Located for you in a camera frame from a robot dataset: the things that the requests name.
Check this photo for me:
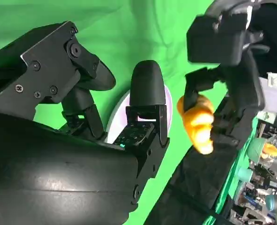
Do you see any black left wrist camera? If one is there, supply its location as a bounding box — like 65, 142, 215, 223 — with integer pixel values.
186, 8, 248, 67

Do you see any green table cloth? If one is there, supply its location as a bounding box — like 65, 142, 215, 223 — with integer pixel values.
0, 0, 257, 225

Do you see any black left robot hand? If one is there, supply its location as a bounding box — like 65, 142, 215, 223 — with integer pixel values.
184, 52, 263, 150

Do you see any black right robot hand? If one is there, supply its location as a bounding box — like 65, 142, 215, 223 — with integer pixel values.
0, 21, 173, 225

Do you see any orange toy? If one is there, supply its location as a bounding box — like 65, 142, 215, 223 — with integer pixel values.
261, 142, 277, 160

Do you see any orange and white bread roll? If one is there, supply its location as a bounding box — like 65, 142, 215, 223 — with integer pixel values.
177, 93, 215, 155

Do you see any lilac plate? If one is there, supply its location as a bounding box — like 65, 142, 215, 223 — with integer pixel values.
105, 84, 173, 145

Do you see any teal round cap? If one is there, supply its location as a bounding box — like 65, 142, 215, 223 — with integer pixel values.
237, 168, 254, 183

